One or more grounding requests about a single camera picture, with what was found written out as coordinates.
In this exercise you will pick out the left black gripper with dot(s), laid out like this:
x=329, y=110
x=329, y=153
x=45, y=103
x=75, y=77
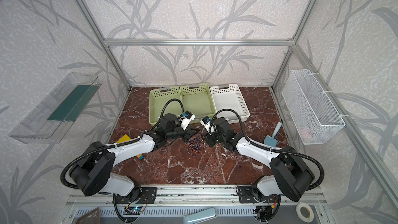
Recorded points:
x=188, y=134

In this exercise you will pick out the light blue scoop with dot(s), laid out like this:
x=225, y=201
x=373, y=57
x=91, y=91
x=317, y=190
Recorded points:
x=270, y=140

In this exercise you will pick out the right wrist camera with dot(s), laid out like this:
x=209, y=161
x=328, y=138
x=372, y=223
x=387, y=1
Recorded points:
x=208, y=125

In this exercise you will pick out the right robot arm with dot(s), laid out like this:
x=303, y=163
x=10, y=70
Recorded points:
x=293, y=173

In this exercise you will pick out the white perforated basket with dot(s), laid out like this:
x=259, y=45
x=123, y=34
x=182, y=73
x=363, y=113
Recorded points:
x=230, y=96

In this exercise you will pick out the white wire mesh basket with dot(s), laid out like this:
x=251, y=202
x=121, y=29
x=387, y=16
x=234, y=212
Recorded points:
x=315, y=116

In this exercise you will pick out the yellow scoop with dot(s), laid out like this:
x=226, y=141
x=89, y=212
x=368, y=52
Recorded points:
x=126, y=138

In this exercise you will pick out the clear plastic wall shelf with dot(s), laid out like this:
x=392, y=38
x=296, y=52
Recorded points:
x=49, y=122

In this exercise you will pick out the light green basket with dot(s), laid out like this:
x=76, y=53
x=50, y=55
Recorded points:
x=198, y=100
x=157, y=100

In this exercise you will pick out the left light green basket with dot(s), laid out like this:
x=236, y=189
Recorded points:
x=157, y=100

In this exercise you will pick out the aluminium frame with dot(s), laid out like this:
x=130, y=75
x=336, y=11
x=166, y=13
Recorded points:
x=380, y=172

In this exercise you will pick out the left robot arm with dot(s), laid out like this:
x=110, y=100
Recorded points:
x=92, y=172

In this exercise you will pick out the white tape roll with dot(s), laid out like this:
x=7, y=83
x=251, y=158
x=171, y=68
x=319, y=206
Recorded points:
x=305, y=212

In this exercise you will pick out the middle light green basket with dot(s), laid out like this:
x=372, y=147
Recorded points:
x=198, y=100

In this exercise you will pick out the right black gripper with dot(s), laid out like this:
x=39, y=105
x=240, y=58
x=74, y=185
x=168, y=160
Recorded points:
x=208, y=140

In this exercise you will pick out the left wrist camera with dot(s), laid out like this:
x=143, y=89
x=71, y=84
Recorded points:
x=185, y=119

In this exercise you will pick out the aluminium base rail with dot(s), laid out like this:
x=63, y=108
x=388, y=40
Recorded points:
x=173, y=201

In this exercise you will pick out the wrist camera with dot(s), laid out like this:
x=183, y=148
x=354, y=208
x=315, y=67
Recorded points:
x=208, y=125
x=185, y=119

